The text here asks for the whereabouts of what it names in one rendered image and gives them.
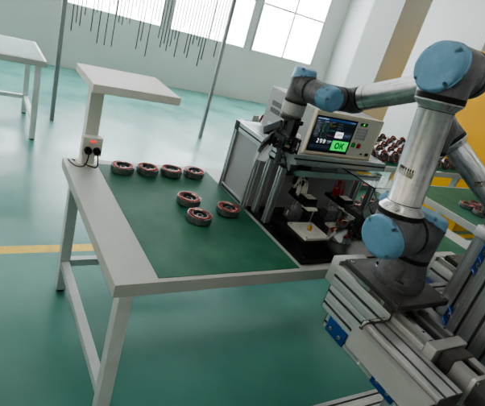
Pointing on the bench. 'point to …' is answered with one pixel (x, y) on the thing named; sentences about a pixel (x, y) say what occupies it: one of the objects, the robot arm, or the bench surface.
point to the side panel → (239, 167)
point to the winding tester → (370, 135)
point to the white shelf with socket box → (126, 81)
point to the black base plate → (295, 242)
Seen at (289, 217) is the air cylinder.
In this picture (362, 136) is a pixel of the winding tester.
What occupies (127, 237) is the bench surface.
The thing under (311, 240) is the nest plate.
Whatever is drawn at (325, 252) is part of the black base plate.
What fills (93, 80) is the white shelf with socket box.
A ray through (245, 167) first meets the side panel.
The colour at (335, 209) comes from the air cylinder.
